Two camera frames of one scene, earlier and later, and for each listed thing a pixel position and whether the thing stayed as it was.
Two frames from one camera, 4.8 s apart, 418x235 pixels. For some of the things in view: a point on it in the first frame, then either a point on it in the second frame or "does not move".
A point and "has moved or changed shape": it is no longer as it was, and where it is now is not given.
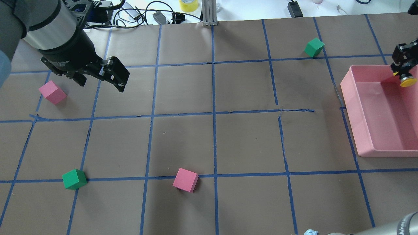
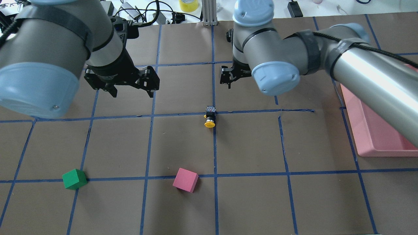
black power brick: [294, 9] does not move
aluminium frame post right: [209, 11] does not move
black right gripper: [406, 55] to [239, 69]
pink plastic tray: [382, 114] does not move
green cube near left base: [74, 179] does not move
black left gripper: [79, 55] to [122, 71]
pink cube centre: [185, 180] does not move
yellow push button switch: [408, 81] has moved or changed shape
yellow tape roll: [189, 7] does not move
